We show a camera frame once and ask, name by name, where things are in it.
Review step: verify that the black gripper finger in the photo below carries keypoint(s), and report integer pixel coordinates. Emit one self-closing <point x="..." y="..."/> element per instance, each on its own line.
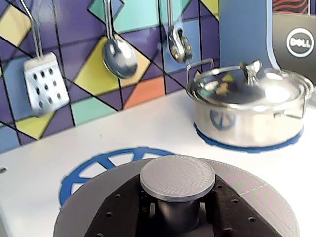
<point x="229" y="217"/>
<point x="118" y="212"/>

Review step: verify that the steel pot lid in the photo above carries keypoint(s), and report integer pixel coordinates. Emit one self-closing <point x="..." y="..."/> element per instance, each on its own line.
<point x="247" y="91"/>

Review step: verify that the colourful geometric backsplash panel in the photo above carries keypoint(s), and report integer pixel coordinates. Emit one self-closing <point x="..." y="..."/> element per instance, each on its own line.
<point x="98" y="81"/>

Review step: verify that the steel slotted spatula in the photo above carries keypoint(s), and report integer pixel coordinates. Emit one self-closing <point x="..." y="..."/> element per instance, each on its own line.
<point x="45" y="85"/>

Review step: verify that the steel serving spoon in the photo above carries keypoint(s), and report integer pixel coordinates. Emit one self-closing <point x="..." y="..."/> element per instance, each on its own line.
<point x="119" y="58"/>

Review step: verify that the black Dell monitor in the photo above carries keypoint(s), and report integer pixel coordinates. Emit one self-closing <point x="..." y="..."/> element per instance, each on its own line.
<point x="296" y="59"/>

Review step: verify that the blue toy kitchen cabinet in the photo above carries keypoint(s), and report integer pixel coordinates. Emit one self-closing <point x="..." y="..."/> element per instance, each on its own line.
<point x="242" y="32"/>

